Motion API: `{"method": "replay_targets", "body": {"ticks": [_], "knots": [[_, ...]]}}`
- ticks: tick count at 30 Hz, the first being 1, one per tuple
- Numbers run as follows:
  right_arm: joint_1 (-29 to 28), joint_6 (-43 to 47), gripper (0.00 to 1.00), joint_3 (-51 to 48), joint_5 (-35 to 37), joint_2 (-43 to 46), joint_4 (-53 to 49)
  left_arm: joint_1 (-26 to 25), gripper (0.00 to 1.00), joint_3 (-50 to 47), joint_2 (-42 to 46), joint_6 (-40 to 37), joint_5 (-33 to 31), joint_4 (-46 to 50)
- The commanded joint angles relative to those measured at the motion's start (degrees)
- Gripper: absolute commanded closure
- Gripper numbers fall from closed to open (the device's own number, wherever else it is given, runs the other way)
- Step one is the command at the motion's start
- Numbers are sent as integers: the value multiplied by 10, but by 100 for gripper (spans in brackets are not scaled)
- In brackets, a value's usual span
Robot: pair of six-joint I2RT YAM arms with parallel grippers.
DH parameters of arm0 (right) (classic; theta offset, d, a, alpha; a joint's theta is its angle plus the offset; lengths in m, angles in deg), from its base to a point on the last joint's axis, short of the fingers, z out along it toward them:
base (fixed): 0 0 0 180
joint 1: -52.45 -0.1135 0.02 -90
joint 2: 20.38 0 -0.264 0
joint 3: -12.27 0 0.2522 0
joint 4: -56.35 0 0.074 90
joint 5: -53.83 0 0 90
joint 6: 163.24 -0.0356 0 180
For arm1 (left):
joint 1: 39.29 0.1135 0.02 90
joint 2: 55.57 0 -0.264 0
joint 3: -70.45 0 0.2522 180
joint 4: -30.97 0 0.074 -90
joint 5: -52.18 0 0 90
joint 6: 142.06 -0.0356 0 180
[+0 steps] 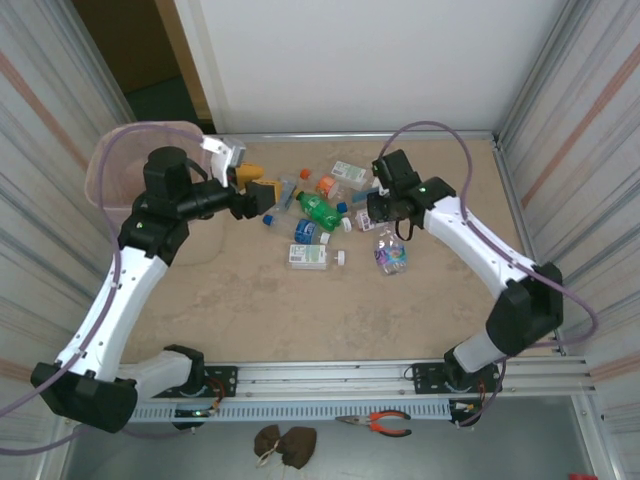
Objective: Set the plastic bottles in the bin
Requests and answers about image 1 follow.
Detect square clear bottle grey label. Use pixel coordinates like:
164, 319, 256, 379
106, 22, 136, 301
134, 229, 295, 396
277, 174, 301, 209

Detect square bottle green white label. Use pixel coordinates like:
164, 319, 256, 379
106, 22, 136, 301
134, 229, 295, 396
330, 160, 376, 191

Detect clear bottle blue label white cap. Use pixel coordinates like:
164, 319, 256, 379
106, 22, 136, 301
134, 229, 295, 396
272, 215, 332, 247

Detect square bottle purple grape label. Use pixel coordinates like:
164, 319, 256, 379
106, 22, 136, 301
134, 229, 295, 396
342, 207, 381, 234

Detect green bottle green cap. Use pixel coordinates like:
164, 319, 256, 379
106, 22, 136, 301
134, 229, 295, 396
294, 188, 344, 233

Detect clear bottle orange label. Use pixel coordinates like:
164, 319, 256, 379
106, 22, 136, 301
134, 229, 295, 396
298, 168, 346, 201

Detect square clear bottle white label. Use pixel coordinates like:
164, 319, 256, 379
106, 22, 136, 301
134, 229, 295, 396
285, 243, 348, 272

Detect beige bin pink bag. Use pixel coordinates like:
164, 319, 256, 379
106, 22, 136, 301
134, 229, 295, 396
84, 119, 227, 267

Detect clear bottle colourful label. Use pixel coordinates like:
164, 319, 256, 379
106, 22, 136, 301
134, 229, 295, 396
372, 227, 410, 277

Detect brown wooden door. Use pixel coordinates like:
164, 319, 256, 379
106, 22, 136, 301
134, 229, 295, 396
72, 0, 215, 121

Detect controller board green light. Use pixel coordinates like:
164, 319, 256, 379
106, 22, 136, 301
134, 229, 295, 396
172, 405, 219, 420

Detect brown cloth pouch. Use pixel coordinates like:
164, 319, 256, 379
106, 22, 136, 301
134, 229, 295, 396
253, 424, 318, 471

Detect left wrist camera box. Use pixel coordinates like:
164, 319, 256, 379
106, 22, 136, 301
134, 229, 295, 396
199, 134, 247, 189

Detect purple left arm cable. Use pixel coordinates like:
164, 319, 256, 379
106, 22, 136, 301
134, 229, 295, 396
0, 123, 207, 455

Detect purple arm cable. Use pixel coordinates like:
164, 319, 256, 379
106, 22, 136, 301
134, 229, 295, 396
0, 123, 207, 455
380, 119, 600, 429

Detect aluminium back frame bar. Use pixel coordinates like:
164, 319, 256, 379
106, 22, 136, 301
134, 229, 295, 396
242, 130, 499, 145

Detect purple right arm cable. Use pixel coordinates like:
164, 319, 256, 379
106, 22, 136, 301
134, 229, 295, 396
380, 119, 600, 429

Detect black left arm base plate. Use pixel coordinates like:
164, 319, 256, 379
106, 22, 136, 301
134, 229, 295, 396
148, 365, 239, 399

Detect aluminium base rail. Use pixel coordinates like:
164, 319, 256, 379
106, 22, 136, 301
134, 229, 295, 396
59, 355, 599, 401

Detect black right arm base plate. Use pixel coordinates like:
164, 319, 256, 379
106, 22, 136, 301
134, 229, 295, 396
410, 360, 503, 396

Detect white slotted cable duct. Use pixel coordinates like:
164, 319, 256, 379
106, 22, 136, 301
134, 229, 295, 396
127, 399, 454, 424

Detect orange handled pliers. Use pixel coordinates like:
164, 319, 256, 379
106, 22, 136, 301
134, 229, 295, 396
334, 409, 414, 438

